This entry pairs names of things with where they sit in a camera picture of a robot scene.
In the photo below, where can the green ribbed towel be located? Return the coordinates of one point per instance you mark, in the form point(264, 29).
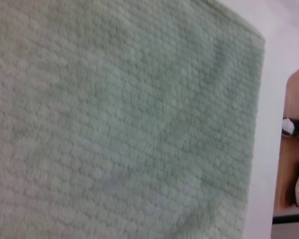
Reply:
point(114, 124)

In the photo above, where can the dark baseboard strip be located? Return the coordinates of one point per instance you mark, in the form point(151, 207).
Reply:
point(291, 218)

